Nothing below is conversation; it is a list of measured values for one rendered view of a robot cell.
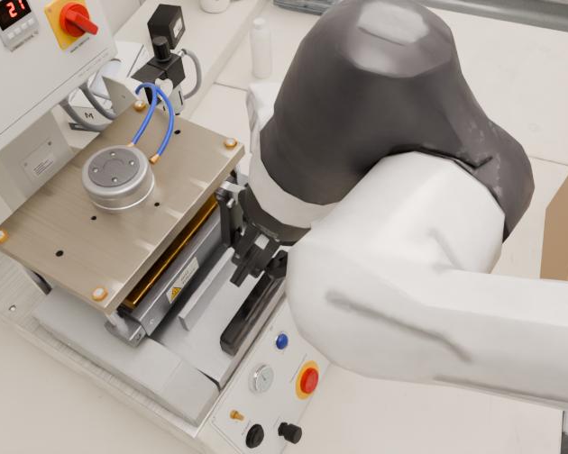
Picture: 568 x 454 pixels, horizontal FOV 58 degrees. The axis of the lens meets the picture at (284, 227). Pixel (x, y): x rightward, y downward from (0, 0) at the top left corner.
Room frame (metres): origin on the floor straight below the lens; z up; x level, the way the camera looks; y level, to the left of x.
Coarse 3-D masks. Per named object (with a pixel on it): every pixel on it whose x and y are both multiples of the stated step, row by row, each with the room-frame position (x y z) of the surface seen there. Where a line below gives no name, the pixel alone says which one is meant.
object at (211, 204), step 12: (204, 204) 0.41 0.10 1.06; (216, 204) 0.41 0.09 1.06; (204, 216) 0.39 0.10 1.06; (192, 228) 0.38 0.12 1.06; (180, 240) 0.36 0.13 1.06; (168, 252) 0.34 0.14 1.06; (156, 264) 0.32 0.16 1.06; (168, 264) 0.33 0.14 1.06; (144, 276) 0.31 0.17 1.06; (156, 276) 0.31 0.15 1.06; (144, 288) 0.29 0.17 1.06; (132, 300) 0.28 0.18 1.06
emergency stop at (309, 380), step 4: (308, 368) 0.28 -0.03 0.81; (312, 368) 0.28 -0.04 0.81; (304, 372) 0.27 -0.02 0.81; (308, 372) 0.27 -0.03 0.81; (312, 372) 0.27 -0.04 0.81; (316, 372) 0.28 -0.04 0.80; (304, 376) 0.27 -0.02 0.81; (308, 376) 0.27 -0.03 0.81; (312, 376) 0.27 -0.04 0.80; (316, 376) 0.27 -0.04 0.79; (304, 380) 0.26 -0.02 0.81; (308, 380) 0.26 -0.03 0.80; (312, 380) 0.26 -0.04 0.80; (316, 380) 0.27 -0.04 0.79; (300, 384) 0.26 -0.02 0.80; (304, 384) 0.25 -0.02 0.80; (308, 384) 0.26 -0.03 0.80; (312, 384) 0.26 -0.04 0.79; (316, 384) 0.26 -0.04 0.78; (304, 388) 0.25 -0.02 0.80; (308, 388) 0.25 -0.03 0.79; (312, 388) 0.25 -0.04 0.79; (304, 392) 0.25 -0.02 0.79; (308, 392) 0.25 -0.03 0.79
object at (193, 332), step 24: (264, 240) 0.41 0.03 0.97; (216, 264) 0.35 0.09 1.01; (192, 288) 0.34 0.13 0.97; (216, 288) 0.33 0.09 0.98; (240, 288) 0.33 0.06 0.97; (168, 312) 0.30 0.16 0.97; (192, 312) 0.29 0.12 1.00; (216, 312) 0.30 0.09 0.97; (264, 312) 0.30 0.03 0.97; (168, 336) 0.27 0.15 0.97; (192, 336) 0.27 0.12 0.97; (216, 336) 0.27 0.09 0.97; (192, 360) 0.23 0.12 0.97; (216, 360) 0.23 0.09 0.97; (216, 384) 0.21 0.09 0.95
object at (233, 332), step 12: (288, 252) 0.37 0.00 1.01; (264, 276) 0.33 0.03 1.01; (252, 288) 0.31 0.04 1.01; (264, 288) 0.31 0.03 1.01; (252, 300) 0.30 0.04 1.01; (264, 300) 0.30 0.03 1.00; (240, 312) 0.28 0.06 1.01; (252, 312) 0.28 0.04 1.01; (228, 324) 0.26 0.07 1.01; (240, 324) 0.26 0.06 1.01; (228, 336) 0.25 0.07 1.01; (240, 336) 0.25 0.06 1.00; (228, 348) 0.24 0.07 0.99
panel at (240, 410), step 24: (288, 312) 0.33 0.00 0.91; (264, 336) 0.28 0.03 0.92; (288, 336) 0.30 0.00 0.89; (264, 360) 0.26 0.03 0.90; (288, 360) 0.27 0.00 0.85; (312, 360) 0.29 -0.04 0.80; (240, 384) 0.22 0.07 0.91; (288, 384) 0.25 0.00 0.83; (216, 408) 0.19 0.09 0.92; (240, 408) 0.20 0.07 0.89; (264, 408) 0.21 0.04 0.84; (288, 408) 0.22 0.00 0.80; (240, 432) 0.17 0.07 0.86; (264, 432) 0.18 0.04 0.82
